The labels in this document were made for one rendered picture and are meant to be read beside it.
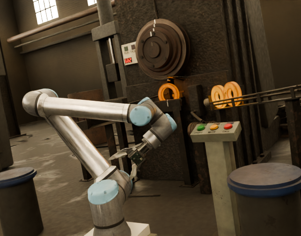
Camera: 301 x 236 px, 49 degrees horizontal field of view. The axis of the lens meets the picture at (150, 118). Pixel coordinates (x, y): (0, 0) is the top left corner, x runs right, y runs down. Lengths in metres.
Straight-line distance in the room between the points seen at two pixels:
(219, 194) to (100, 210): 0.62
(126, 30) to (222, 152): 1.68
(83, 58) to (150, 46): 9.21
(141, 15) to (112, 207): 1.81
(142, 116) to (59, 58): 11.21
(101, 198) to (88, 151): 0.29
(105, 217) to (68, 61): 10.88
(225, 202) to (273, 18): 7.12
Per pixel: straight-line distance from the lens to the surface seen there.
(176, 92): 2.60
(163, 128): 1.59
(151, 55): 2.57
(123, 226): 1.65
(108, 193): 1.56
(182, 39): 2.53
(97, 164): 1.74
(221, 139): 1.67
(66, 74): 12.39
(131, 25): 2.98
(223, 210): 1.81
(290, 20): 8.51
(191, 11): 2.68
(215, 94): 2.30
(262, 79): 3.33
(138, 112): 1.45
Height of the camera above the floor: 0.90
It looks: 7 degrees down
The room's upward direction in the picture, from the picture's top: 9 degrees counter-clockwise
